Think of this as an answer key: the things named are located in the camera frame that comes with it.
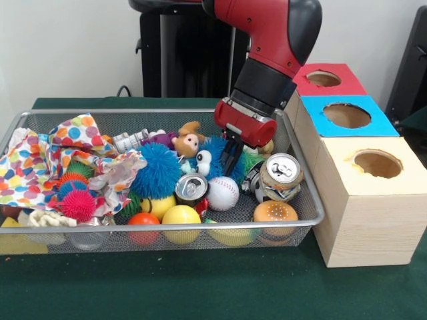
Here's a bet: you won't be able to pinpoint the polka dot cloth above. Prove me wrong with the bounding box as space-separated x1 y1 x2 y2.
0 113 147 217

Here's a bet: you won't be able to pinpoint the crushed silver drink can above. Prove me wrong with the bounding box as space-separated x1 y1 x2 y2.
259 153 304 203

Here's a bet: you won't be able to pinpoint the tan plush animal toy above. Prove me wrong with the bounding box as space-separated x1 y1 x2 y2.
175 121 207 159

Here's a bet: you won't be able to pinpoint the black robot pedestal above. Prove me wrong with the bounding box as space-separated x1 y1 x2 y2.
129 0 253 99

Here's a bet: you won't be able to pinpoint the black cable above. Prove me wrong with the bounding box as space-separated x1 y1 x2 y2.
117 84 142 99

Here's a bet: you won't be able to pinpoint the dark green table cloth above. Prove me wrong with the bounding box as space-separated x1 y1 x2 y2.
0 97 427 320
399 105 427 132

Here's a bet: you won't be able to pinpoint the wooden box with three holes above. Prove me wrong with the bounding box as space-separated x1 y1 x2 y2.
278 63 427 269

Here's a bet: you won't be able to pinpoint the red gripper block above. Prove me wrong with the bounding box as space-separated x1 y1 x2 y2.
213 99 278 175

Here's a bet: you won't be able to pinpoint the shallow clear mesh bin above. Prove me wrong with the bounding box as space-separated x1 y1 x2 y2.
0 108 326 255

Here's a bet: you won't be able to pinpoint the black panel stand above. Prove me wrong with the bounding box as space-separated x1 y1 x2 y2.
386 5 427 127

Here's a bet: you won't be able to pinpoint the silver grey plastic toy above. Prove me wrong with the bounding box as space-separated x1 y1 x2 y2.
112 129 149 154

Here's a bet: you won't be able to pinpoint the small red ball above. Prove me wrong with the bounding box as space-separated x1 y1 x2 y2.
127 212 161 246

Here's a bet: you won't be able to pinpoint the blue spiky rubber ball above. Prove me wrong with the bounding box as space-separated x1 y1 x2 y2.
130 143 183 201
199 137 249 184

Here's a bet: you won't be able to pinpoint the plain yellow ball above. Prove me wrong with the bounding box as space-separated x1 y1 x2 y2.
162 205 201 245

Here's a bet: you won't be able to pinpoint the multicoloured spiky caterpillar toy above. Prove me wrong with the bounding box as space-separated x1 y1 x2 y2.
52 160 97 223

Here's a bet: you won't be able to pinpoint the orange ball with cream dots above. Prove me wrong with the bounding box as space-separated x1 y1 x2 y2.
253 200 299 242

